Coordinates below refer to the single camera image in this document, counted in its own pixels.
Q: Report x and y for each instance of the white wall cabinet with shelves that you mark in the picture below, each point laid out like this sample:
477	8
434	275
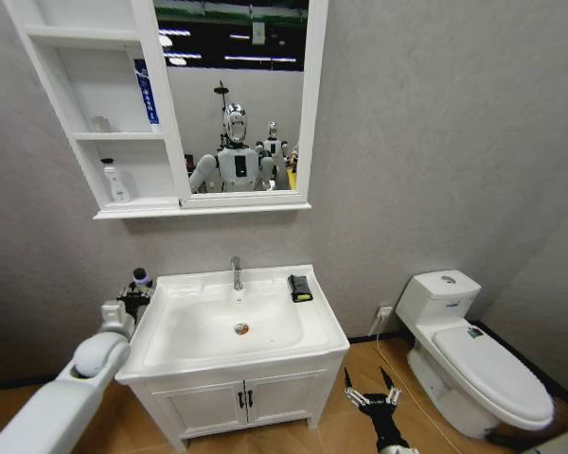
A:
99	94

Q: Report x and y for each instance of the pale bottle with dark cap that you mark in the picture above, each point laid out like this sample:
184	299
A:
140	275

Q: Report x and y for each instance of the white toilet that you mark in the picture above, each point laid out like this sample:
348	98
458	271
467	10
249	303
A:
478	369

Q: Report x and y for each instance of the white vanity cabinet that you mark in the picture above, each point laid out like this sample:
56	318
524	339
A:
284	392

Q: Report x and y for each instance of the clear glass cup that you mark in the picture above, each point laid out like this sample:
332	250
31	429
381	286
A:
100	124

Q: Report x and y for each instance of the chrome faucet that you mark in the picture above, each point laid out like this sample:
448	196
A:
236	274

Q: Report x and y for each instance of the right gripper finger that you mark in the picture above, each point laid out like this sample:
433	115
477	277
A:
390	385
352	390

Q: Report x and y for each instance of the white vanity door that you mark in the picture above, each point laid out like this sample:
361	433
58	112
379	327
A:
286	395
199	409

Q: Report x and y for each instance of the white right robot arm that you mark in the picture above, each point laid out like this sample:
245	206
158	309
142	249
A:
394	448

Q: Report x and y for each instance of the dark sticker on toilet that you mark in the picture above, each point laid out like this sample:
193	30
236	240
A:
475	332

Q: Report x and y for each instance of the white framed mirror door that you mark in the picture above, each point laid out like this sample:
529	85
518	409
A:
312	94

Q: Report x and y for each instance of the metal sink drain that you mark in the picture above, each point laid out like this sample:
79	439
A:
242	328

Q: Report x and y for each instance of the white pump bottle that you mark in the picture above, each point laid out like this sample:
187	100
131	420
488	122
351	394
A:
115	185

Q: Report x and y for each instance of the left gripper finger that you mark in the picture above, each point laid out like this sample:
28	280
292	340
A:
147	291
123	293

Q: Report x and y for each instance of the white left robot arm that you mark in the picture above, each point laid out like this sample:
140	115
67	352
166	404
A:
52	402

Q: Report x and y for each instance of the white ceramic washbasin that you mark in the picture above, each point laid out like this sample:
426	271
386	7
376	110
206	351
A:
199	326

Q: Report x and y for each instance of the blue and white tube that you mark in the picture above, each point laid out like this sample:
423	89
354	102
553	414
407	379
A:
147	97

